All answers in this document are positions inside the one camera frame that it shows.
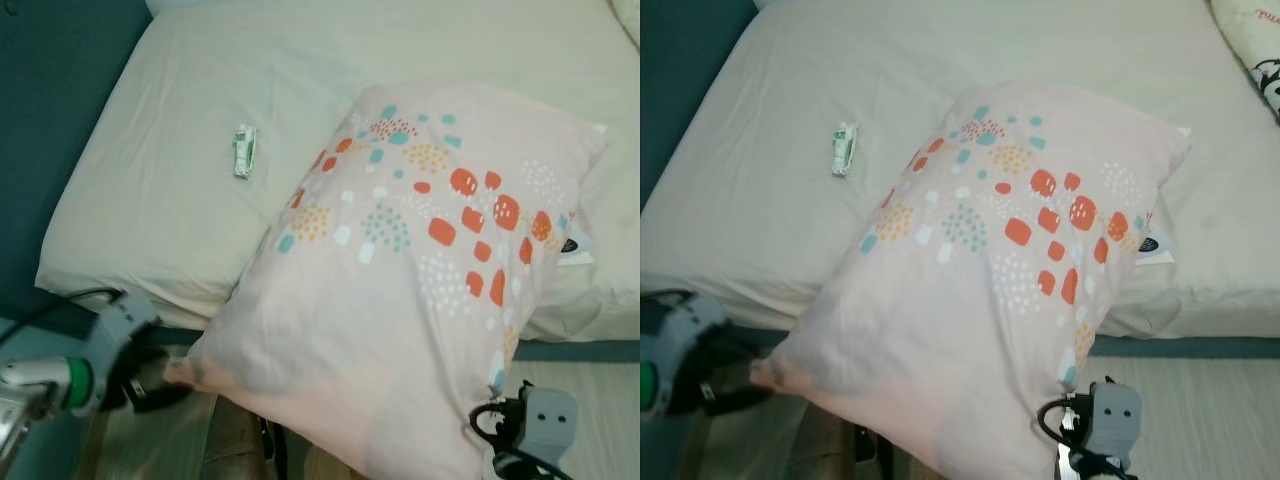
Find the green white torn wrapper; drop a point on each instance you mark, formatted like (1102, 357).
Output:
(245, 152)
(846, 150)

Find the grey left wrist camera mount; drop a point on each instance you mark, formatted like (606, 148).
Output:
(690, 325)
(120, 325)

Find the pink spotted pillow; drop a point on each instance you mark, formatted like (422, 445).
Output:
(380, 330)
(960, 330)

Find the white bed mattress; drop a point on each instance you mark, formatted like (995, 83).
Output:
(800, 80)
(200, 80)

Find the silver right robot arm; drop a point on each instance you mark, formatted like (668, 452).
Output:
(1085, 465)
(525, 468)

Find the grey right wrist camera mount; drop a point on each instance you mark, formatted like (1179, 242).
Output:
(1115, 415)
(548, 420)

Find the cream cartoon print blanket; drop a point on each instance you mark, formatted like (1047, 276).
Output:
(628, 18)
(1250, 45)

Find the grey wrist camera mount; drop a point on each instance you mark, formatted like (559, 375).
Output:
(548, 420)
(690, 325)
(120, 325)
(1115, 415)

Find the robot left leg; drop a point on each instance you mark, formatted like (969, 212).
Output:
(825, 445)
(235, 445)

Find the blue white paperback book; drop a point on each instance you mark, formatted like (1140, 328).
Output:
(1155, 248)
(575, 250)

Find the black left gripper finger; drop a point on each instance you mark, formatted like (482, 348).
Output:
(168, 398)
(745, 400)

